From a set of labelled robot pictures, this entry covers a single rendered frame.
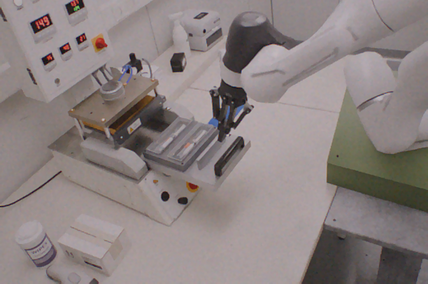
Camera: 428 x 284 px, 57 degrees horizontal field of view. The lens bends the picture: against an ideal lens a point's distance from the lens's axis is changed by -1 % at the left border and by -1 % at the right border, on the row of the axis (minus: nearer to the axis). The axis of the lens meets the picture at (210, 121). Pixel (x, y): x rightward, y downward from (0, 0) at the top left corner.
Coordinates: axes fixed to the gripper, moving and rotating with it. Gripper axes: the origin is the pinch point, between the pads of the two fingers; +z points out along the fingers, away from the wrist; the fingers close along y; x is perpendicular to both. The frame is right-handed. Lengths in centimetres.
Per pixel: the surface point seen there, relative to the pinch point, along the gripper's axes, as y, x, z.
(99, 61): -56, 10, 10
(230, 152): 4.0, -0.5, 6.5
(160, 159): -14.4, -9.6, 15.0
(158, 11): -85, 87, 39
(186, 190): -6.7, -3.4, 33.4
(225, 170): 5.3, -4.6, 10.1
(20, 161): -75, -20, 54
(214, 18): -56, 100, 36
